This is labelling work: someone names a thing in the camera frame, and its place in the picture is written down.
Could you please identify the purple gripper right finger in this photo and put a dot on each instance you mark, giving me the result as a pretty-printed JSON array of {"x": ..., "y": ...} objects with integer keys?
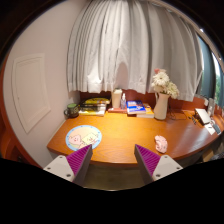
[{"x": 152, "y": 166}]

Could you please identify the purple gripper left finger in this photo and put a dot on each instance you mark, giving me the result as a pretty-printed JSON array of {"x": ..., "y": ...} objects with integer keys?
[{"x": 72, "y": 167}]

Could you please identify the round cartoon mouse pad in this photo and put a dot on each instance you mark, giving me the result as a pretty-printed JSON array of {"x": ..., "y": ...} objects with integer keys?
[{"x": 83, "y": 135}]

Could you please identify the yellow book under blue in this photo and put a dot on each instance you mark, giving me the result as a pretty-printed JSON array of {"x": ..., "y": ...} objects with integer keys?
[{"x": 148, "y": 114}]

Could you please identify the white ceramic vase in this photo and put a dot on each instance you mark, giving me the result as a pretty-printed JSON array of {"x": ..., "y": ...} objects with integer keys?
[{"x": 160, "y": 109}]

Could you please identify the green mug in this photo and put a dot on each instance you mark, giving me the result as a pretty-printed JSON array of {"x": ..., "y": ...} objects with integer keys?
[{"x": 72, "y": 110}]

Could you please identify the stack of books left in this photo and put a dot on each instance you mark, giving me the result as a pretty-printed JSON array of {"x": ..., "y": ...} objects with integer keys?
[{"x": 94, "y": 106}]

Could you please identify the clear sanitizer bottle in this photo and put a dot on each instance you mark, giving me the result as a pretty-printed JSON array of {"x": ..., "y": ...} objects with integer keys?
[{"x": 123, "y": 101}]

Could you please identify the white laptop device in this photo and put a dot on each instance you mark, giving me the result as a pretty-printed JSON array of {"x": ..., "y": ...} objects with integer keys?
[{"x": 202, "y": 115}]

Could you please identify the white and pink flowers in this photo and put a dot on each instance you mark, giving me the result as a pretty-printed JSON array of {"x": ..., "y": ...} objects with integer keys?
[{"x": 162, "y": 84}]

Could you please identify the dark grey curtain right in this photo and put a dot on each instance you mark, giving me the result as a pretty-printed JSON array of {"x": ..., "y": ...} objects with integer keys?
[{"x": 207, "y": 83}]

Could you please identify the white curtain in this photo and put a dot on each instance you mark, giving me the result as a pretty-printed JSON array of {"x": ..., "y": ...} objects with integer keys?
[{"x": 119, "y": 43}]

